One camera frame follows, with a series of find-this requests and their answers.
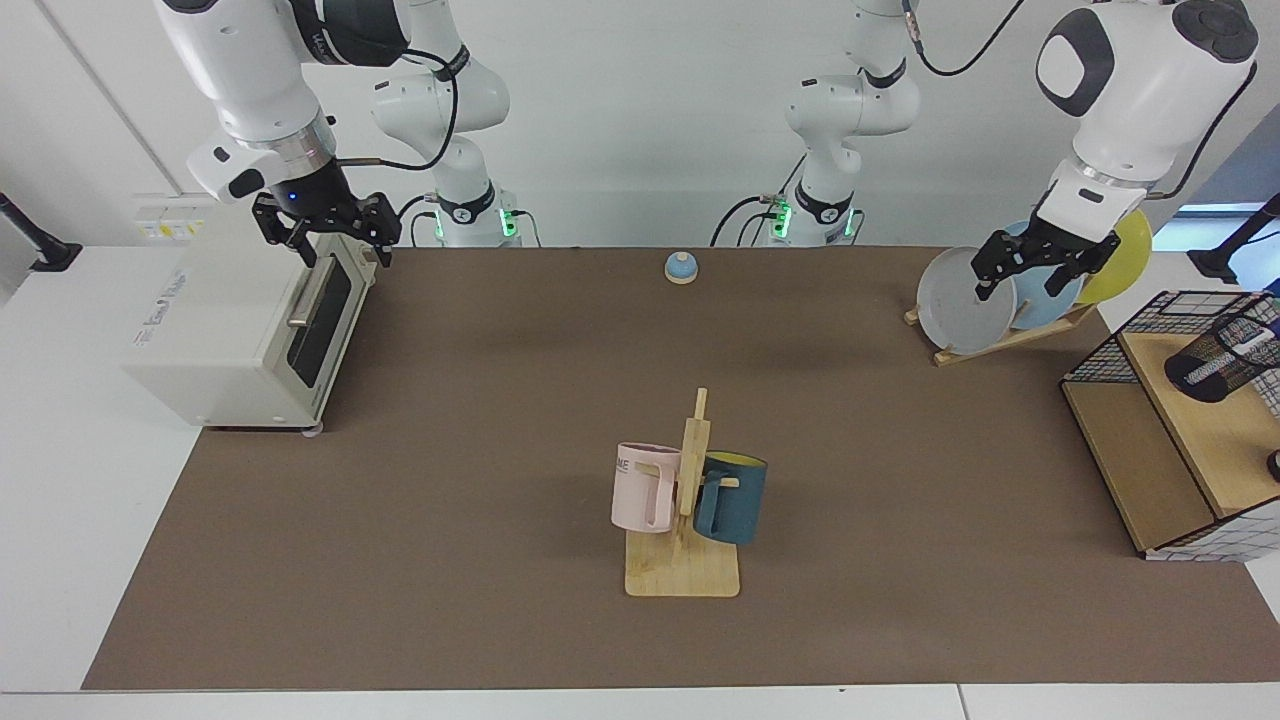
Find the grey plate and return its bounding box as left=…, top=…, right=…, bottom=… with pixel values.
left=917, top=247, right=1018, bottom=356

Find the wire basket with wooden floor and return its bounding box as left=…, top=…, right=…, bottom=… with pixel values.
left=1060, top=290, right=1280, bottom=563

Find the brown table cloth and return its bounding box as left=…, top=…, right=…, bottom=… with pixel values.
left=82, top=247, right=1280, bottom=691

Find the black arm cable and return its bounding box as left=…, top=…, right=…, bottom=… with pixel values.
left=903, top=0, right=1259, bottom=201
left=335, top=45, right=463, bottom=173

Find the wooden plate rack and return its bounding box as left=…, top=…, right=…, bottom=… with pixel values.
left=903, top=303, right=1098, bottom=368

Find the wooden cup stand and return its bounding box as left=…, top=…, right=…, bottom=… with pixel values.
left=625, top=388, right=741, bottom=599

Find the dark blue cup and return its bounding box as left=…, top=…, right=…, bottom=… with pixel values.
left=693, top=452, right=769, bottom=546

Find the black mesh pen holder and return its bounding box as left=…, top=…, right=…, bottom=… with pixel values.
left=1163, top=310, right=1280, bottom=404

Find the yellow plate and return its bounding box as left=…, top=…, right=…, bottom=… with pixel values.
left=1075, top=208, right=1153, bottom=306

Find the white grid-patterned cloth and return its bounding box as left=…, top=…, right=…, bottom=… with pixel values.
left=1143, top=497, right=1280, bottom=563

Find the light blue plate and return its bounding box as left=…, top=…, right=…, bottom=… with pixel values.
left=1000, top=220, right=1086, bottom=331

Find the black base cable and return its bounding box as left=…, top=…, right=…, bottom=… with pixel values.
left=710, top=155, right=806, bottom=248
left=385, top=193, right=441, bottom=248

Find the pale toaster oven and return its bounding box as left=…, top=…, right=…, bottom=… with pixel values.
left=122, top=192, right=379, bottom=433

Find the white socket box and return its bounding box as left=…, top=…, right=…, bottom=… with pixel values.
left=133, top=193, right=219, bottom=246

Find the pink cup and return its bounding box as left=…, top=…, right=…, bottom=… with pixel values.
left=611, top=442, right=684, bottom=534

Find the blue and white marker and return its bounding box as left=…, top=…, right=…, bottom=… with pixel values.
left=1183, top=325, right=1276, bottom=389

